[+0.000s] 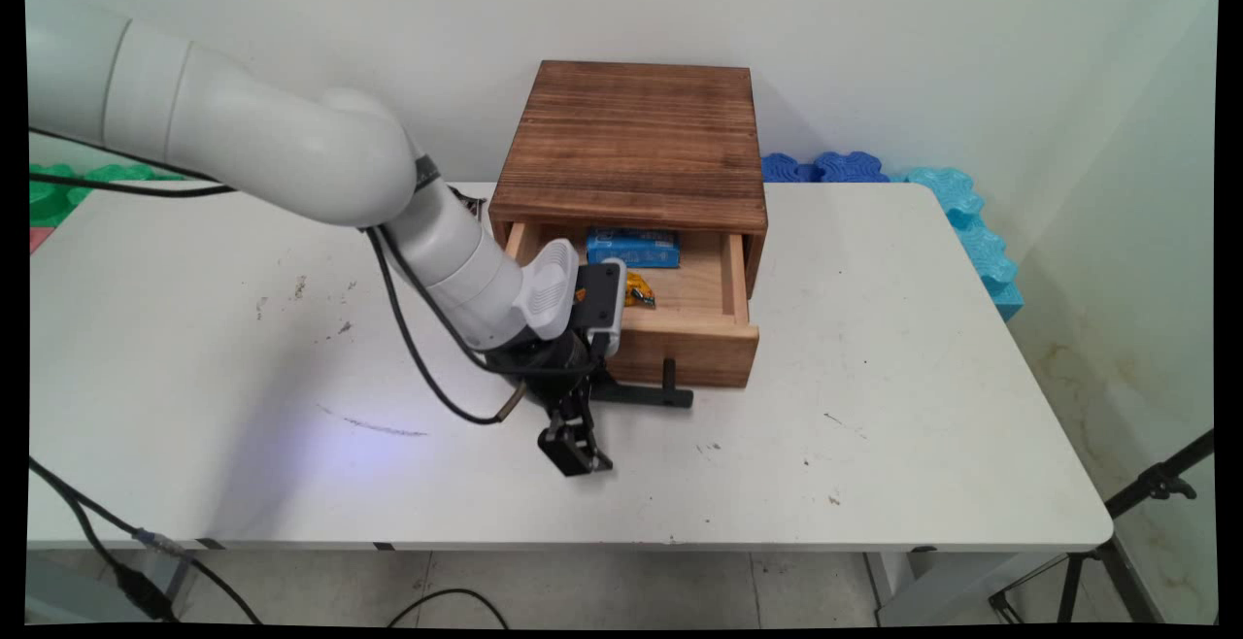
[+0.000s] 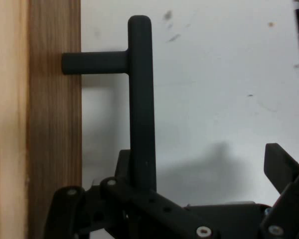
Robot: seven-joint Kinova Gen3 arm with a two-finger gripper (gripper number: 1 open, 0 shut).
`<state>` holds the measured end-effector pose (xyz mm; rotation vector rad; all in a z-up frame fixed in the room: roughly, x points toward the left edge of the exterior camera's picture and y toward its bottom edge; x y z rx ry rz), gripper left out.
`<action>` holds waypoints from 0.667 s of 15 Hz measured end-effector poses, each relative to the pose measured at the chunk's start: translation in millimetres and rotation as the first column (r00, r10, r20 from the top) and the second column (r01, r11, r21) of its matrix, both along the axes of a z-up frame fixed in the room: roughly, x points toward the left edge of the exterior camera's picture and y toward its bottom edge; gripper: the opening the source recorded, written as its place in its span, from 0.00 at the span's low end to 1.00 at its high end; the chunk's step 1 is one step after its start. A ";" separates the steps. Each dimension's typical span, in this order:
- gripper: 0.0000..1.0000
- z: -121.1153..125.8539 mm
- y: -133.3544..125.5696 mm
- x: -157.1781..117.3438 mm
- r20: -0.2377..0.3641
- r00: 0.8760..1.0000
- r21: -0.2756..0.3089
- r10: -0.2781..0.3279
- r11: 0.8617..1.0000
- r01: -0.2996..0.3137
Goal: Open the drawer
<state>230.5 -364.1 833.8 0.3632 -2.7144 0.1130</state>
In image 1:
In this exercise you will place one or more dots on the green foam mat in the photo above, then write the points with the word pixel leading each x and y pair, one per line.
pixel 58 194

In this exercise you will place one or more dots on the black tripod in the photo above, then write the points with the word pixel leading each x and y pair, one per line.
pixel 1117 542

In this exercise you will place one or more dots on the dark wooden drawer cabinet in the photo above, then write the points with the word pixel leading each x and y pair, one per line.
pixel 636 139

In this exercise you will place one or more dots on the white black wrist camera box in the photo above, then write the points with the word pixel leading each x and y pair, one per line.
pixel 600 301

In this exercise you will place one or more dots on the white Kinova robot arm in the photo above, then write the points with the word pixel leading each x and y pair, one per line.
pixel 291 149

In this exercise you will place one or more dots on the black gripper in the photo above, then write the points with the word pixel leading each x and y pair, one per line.
pixel 544 367

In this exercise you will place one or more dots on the pink foam mat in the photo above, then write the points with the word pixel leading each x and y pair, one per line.
pixel 37 239

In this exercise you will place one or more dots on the blue snack box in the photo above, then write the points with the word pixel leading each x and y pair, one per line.
pixel 633 248

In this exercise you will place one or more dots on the dark blue foam mat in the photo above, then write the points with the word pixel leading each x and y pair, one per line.
pixel 825 169

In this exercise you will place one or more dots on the yellow snack wrapper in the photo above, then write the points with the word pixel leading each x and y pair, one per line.
pixel 639 289

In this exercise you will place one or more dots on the light blue foam mat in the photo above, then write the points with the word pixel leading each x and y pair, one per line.
pixel 976 231

